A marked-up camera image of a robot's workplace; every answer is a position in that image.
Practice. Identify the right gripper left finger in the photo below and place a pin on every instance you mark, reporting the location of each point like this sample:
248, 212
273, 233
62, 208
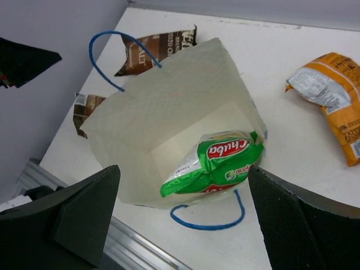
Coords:
63, 230

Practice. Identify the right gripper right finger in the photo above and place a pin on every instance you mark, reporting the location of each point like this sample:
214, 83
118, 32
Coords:
302, 229

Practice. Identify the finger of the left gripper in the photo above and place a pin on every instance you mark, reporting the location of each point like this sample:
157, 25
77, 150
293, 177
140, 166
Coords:
21, 63

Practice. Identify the green Chuba snack bag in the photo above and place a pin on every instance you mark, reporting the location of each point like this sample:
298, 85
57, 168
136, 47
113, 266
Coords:
217, 162

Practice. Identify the blue checkered paper bag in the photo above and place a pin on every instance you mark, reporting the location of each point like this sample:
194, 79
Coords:
151, 123

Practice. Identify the brown sea salt chips bag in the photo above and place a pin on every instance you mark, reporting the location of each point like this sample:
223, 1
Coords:
156, 48

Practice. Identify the orange chips bag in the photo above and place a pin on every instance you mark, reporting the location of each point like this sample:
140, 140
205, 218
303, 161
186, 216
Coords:
331, 82

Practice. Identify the aluminium front rail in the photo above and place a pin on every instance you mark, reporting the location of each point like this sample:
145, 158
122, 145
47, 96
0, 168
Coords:
124, 247

